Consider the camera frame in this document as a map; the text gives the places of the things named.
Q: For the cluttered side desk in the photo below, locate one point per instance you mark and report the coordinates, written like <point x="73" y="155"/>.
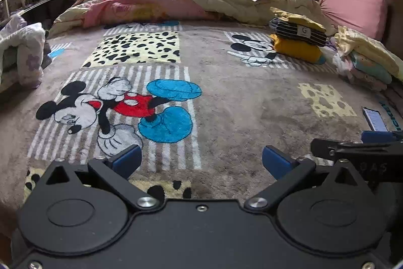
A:
<point x="44" y="11"/>

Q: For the smartphone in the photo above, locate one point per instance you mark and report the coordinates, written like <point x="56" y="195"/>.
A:
<point x="374" y="120"/>

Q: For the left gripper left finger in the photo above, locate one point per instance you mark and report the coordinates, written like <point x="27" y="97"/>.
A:
<point x="115" y="171"/>

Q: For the black striped folded garment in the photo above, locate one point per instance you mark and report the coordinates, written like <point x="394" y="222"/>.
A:
<point x="295" y="31"/>

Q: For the pale yellow folded clothes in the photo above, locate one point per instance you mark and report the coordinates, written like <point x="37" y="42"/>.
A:
<point x="348" y="40"/>

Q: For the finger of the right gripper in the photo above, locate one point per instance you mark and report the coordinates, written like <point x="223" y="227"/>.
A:
<point x="381" y="136"/>

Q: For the pink pillow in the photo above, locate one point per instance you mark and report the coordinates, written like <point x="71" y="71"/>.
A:
<point x="366" y="16"/>

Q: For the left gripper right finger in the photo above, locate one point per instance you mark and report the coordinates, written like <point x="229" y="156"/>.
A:
<point x="289" y="174"/>

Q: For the white floral garment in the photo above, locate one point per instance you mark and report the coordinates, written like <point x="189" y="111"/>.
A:
<point x="24" y="53"/>

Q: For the Mickey Mouse bed blanket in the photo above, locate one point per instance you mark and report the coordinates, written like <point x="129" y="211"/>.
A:
<point x="201" y="99"/>

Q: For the yellow folded garment top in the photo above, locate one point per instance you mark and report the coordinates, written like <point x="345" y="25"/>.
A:
<point x="297" y="19"/>

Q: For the mustard folded garment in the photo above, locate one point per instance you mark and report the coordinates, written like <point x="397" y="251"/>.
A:
<point x="298" y="49"/>

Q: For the teal pink folded clothes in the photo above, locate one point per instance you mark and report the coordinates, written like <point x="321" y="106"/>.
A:
<point x="359" y="70"/>

